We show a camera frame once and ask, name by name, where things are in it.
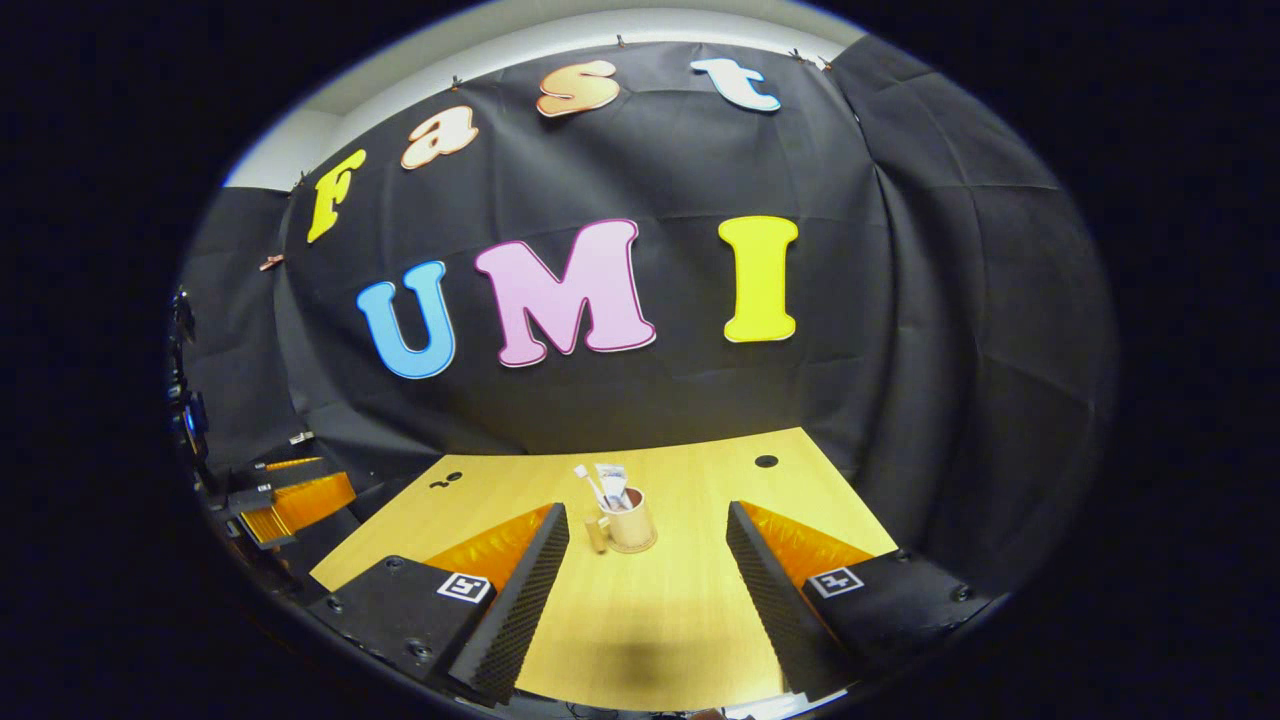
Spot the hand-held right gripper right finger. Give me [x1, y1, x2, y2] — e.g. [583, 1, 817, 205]
[725, 499, 993, 701]

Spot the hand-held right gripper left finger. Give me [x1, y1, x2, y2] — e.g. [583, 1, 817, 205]
[305, 501, 571, 707]

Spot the beige cup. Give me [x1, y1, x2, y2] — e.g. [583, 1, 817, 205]
[585, 487, 658, 554]

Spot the wooden desktop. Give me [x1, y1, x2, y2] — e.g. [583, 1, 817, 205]
[310, 427, 899, 713]

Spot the black backdrop cloth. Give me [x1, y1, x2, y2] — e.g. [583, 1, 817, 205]
[170, 35, 1117, 601]

